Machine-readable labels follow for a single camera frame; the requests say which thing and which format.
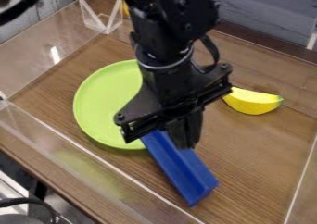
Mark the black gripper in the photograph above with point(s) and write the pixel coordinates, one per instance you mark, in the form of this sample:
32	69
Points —
170	102

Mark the blue T-shaped block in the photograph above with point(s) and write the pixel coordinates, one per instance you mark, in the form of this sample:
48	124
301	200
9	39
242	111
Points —
182	166

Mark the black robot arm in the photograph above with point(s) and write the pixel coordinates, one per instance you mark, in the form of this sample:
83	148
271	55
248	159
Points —
168	28

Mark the green round plate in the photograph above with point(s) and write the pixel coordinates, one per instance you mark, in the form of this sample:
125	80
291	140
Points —
100	96

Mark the yellow banana toy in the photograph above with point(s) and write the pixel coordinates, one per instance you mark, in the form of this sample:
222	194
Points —
250	102

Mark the yellow labelled tin can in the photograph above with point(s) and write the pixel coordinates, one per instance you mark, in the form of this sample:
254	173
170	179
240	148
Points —
124	9

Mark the clear acrylic front wall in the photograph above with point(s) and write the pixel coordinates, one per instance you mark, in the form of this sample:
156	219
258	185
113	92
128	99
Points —
117	187

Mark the clear acrylic triangle bracket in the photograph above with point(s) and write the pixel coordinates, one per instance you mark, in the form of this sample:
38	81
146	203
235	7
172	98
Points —
101	15

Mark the black metal table frame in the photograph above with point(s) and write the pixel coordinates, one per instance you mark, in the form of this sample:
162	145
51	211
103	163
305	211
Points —
51	202

